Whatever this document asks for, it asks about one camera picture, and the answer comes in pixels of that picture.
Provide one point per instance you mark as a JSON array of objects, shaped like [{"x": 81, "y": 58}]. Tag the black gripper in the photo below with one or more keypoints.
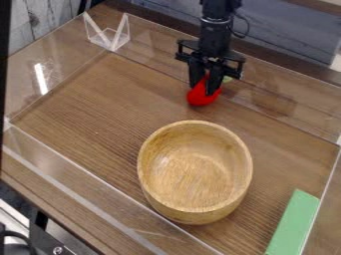
[{"x": 209, "y": 53}]

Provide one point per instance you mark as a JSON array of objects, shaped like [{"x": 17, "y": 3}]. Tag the red plush strawberry toy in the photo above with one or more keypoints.
[{"x": 197, "y": 97}]

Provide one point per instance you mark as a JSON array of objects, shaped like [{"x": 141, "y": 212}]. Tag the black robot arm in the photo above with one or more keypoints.
[{"x": 218, "y": 9}]

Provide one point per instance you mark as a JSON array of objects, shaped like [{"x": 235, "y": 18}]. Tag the wooden bowl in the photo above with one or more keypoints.
[{"x": 196, "y": 171}]

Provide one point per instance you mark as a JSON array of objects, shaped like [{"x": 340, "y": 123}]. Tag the green tape strip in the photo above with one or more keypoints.
[{"x": 295, "y": 224}]

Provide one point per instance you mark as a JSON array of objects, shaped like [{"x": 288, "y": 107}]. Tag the clear acrylic corner bracket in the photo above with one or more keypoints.
[{"x": 109, "y": 38}]

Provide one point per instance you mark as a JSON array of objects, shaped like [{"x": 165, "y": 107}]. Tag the clear acrylic enclosure wall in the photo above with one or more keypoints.
[{"x": 83, "y": 105}]

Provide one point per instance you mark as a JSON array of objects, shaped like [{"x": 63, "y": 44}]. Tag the black metal table bracket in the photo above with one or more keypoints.
[{"x": 45, "y": 244}]

